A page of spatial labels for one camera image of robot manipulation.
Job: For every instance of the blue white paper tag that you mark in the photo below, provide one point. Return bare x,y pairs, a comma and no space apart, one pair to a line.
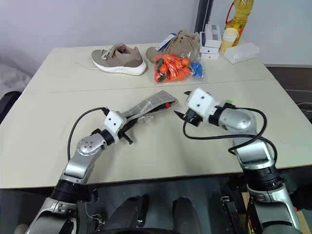
165,41

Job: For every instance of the cream plastic cup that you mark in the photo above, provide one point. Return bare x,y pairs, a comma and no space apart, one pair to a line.
228,39

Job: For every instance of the beige sneaker with paper tag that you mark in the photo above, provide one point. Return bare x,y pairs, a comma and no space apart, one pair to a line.
180,45

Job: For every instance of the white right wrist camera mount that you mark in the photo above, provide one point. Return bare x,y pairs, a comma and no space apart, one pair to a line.
201,101

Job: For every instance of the black chair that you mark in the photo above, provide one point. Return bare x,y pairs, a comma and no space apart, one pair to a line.
8,104

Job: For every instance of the tall white blue carton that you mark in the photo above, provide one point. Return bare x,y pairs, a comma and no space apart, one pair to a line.
212,35

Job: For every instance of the bag of orange toy fruit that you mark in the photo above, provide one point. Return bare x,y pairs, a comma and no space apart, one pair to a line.
170,69

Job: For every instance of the white plastic box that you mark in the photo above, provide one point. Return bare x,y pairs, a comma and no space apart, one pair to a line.
241,52

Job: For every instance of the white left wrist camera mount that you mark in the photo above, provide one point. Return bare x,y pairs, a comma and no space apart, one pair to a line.
112,122

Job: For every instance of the yellow cooking oil bottle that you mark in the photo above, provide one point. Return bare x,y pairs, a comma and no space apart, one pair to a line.
240,22

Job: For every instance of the beige sneaker with white sole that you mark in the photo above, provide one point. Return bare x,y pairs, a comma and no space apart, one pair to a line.
119,59

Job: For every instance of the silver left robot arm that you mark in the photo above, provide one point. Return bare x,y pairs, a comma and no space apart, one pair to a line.
80,163

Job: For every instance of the flat white carton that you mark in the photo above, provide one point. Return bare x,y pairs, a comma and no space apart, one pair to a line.
209,50
209,55

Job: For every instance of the grey grid pencil pouch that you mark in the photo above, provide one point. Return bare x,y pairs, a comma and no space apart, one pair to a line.
153,103

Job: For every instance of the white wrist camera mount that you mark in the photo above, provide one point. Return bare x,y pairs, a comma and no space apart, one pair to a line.
201,101
112,122

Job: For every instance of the white cloth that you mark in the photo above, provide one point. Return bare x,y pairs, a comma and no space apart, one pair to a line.
12,75

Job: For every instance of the dark metal pole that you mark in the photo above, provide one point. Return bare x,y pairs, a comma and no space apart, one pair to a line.
202,14

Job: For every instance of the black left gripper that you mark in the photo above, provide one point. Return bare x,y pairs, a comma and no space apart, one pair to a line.
122,129

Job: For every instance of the green highlighter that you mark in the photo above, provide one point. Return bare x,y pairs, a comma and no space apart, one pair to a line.
228,100

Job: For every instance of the red marker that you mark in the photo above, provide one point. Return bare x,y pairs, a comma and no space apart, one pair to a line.
166,105

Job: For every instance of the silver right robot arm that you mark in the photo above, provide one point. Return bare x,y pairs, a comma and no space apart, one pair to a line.
258,156

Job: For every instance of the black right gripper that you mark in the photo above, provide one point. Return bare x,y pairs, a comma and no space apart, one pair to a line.
193,118

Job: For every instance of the bag of blue pieces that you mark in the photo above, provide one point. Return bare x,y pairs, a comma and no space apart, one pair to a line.
197,69

